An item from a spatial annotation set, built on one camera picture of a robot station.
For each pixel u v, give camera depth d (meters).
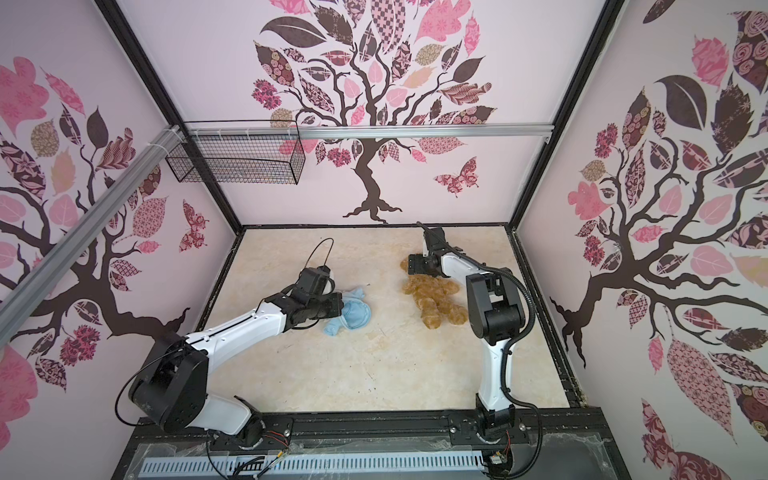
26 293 0.51
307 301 0.67
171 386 0.43
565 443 0.72
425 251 0.85
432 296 0.92
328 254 1.06
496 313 0.55
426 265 0.79
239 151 0.95
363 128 0.93
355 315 0.92
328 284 0.71
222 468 0.70
